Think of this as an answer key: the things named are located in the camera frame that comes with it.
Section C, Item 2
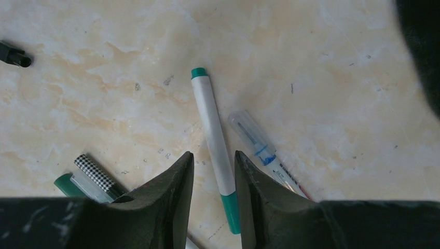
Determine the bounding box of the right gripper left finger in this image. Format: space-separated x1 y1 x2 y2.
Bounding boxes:
1 151 194 248

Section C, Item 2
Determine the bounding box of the black pen cap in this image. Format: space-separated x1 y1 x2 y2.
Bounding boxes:
1 42 32 68

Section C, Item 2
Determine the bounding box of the checkered black white pen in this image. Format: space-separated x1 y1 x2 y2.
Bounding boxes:
73 154 126 203

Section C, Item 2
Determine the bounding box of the dark green pen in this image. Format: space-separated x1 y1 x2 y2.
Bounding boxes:
53 170 114 203

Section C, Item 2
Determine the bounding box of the white marker green cap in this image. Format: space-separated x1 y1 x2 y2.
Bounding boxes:
191 67 241 234

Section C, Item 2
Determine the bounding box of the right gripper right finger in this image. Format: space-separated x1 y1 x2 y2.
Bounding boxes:
235 151 439 248

